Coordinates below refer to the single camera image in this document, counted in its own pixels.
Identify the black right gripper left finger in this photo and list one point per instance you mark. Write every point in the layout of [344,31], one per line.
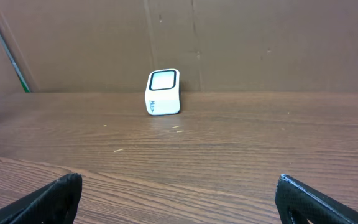
[55,203]

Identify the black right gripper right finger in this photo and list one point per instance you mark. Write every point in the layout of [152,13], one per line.
[298,203]

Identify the white barcode scanner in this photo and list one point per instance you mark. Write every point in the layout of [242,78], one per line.
[162,93]

